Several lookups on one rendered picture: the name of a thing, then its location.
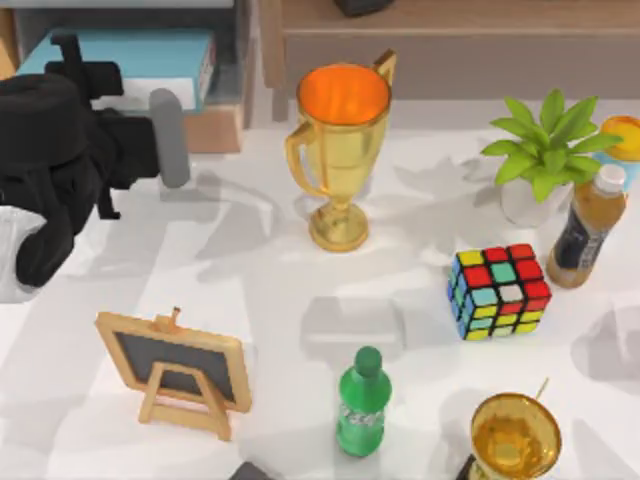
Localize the black object on cupboard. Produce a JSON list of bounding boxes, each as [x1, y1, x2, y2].
[[333, 0, 397, 19]]

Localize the multicoloured puzzle cube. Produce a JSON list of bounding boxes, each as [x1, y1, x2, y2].
[[447, 243, 554, 343]]

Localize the green bottle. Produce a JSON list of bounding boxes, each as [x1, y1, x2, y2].
[[335, 345, 394, 457]]

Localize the light blue box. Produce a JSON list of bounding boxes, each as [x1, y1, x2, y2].
[[17, 28, 218, 114]]

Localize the open wooden shelf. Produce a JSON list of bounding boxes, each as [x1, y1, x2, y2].
[[0, 0, 257, 154]]

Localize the wooden drawer front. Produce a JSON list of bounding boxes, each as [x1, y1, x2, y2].
[[282, 28, 640, 101]]

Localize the large gold trophy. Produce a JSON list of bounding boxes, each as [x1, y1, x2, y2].
[[284, 48, 399, 254]]

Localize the small gold trophy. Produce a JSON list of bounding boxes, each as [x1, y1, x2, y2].
[[457, 377, 564, 480]]

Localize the wooden cupboard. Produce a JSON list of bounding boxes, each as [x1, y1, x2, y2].
[[257, 0, 640, 122]]

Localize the green plant in white pot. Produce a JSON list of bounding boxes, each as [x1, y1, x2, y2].
[[480, 89, 624, 229]]

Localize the brown bottle with white cap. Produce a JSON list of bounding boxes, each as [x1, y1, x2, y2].
[[545, 163, 629, 290]]

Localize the dark grey flat object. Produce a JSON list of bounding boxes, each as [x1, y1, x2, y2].
[[231, 460, 277, 480]]

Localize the wooden framed blackboard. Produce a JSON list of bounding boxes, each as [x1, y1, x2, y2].
[[94, 306, 252, 443]]

